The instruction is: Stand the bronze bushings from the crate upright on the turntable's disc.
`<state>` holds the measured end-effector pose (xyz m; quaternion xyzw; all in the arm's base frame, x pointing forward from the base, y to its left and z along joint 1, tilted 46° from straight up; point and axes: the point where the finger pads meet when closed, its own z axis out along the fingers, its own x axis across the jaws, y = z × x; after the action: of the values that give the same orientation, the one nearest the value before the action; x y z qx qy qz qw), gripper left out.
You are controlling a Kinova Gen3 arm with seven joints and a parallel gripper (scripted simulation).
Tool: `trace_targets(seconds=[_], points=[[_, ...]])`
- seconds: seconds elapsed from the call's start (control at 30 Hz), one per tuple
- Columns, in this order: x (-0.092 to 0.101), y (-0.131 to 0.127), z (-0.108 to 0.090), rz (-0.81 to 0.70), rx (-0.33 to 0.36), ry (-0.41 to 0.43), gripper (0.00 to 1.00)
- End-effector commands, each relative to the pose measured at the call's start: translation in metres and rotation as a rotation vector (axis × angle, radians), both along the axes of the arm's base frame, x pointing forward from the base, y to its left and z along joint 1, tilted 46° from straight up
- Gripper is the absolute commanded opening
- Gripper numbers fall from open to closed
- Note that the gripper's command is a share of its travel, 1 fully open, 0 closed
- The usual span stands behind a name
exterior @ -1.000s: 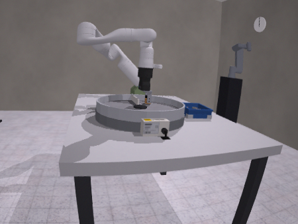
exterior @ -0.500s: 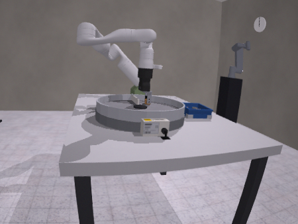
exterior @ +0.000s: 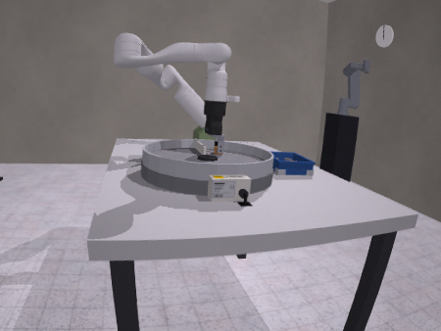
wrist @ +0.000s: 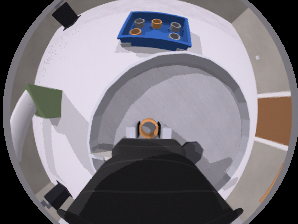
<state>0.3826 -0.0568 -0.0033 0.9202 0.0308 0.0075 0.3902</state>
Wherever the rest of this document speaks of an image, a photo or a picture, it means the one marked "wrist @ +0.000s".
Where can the blue crate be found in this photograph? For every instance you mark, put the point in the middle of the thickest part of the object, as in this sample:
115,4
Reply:
153,41

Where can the bronze bushing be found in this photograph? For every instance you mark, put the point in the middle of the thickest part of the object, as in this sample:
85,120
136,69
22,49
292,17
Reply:
135,31
148,135
156,23

